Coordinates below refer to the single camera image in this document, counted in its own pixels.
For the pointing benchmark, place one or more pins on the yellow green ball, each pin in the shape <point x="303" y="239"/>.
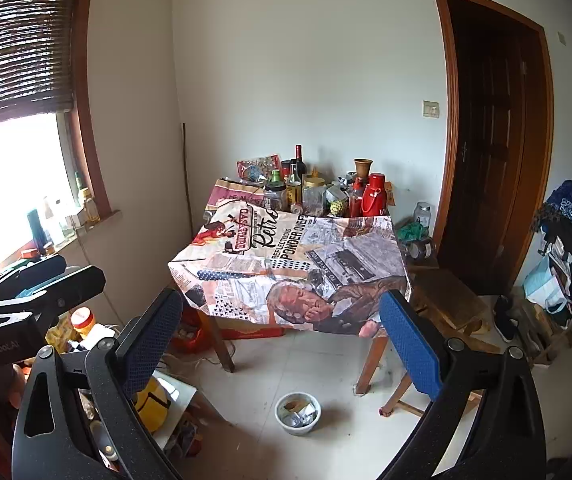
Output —
<point x="338" y="208"/>

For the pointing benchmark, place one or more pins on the dark wooden door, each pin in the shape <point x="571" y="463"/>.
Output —
<point x="499" y="129"/>

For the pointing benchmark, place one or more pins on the white trash bowl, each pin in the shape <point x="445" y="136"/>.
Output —
<point x="298" y="413"/>

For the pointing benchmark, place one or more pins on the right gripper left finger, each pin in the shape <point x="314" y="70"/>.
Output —
<point x="53" y="438"/>

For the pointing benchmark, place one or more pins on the green cloth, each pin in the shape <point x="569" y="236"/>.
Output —
<point x="412" y="231"/>

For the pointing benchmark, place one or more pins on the red thermos jug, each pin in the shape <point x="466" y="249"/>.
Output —
<point x="375" y="196"/>

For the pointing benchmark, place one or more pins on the clear glass jar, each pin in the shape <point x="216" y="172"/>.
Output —
<point x="422" y="214"/>

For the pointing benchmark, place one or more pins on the black shoe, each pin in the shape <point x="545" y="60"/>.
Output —
<point x="506" y="326"/>

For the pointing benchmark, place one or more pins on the yellow label bottle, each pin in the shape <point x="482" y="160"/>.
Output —
<point x="293" y="186"/>

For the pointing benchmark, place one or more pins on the yellow black object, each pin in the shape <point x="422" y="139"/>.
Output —
<point x="152" y="405"/>

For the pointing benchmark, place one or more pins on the red box under table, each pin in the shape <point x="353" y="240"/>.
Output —
<point x="239" y="330"/>

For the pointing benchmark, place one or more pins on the gold lid plastic jar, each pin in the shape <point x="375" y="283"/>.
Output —
<point x="313" y="196"/>

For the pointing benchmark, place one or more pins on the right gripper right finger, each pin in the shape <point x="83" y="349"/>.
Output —
<point x="507" y="437"/>

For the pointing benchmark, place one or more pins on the black lid glass jar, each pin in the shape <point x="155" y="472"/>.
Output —
<point x="275" y="196"/>

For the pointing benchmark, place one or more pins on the brown clay vase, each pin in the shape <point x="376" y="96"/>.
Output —
<point x="362" y="169"/>

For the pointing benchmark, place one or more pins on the snack bag with red print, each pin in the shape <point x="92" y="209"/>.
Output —
<point x="257" y="169"/>

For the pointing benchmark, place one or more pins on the dark wine bottle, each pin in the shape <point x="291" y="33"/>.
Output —
<point x="300" y="166"/>

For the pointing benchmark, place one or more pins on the pink tan paper bag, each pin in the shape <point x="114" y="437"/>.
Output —
<point x="224" y="190"/>

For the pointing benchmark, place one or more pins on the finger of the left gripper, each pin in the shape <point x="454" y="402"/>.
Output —
<point x="56" y="296"/>
<point x="31" y="275"/>

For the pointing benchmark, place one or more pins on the red sauce bottle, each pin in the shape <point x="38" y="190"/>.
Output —
<point x="356" y="198"/>

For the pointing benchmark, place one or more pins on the bamboo window blind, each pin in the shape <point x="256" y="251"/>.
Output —
<point x="35" y="57"/>

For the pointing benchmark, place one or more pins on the wall light switch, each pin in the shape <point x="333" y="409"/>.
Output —
<point x="431" y="109"/>

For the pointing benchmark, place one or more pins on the wooden table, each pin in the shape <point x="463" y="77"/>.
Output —
<point x="366" y="359"/>

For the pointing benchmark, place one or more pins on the wooden stool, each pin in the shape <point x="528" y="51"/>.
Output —
<point x="450" y="305"/>

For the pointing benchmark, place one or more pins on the small red white can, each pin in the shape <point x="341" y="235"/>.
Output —
<point x="295" y="207"/>

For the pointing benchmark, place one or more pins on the light blue bag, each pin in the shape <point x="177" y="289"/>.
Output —
<point x="548" y="284"/>

